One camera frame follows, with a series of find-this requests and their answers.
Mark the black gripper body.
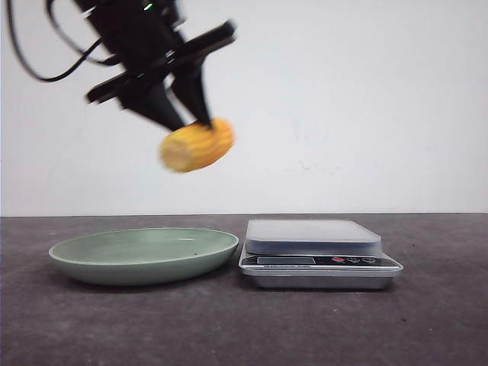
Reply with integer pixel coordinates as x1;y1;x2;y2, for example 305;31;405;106
86;14;236;109

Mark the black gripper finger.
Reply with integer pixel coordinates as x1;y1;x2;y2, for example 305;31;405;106
171;58;212;127
125;84;184;131

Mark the yellow corn cob piece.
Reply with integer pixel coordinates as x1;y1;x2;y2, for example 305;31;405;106
159;117;235;172

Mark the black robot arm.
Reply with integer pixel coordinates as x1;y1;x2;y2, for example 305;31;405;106
78;1;236;131

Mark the green shallow plate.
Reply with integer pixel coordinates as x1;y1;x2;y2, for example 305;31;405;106
49;227;239;286

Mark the silver digital kitchen scale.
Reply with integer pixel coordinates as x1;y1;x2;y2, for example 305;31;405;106
239;219;403;290

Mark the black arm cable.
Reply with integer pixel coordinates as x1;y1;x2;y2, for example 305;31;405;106
5;0;117;83

